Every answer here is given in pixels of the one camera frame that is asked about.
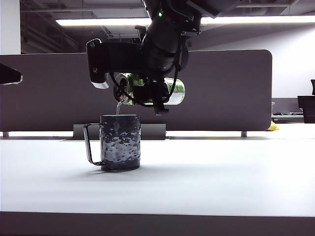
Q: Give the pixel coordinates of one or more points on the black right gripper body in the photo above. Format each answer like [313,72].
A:
[150,94]

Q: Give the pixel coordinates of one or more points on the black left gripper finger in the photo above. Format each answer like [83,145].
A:
[9,76]

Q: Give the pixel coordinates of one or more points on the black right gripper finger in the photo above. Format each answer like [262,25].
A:
[160,109]

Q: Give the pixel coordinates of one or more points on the green energy drink can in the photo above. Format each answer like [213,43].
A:
[177,91]

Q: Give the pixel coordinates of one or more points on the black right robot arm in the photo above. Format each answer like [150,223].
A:
[162,49]

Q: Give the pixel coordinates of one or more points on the clear poured water stream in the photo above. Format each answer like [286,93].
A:
[118,109]

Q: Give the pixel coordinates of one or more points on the grey desk divider panel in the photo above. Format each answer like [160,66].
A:
[49,98]

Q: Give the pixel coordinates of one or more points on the dark translucent textured mug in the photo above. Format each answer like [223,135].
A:
[120,142]

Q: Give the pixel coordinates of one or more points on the long ceiling light strip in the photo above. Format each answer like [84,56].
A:
[98,21]

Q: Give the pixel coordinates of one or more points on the small yellow object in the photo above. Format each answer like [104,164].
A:
[273,126]

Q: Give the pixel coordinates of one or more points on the black desk furniture block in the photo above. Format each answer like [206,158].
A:
[307,108]

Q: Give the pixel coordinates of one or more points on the black chair headrest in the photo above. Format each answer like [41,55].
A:
[313,87]

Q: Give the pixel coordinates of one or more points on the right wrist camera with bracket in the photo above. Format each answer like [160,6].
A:
[98,59]

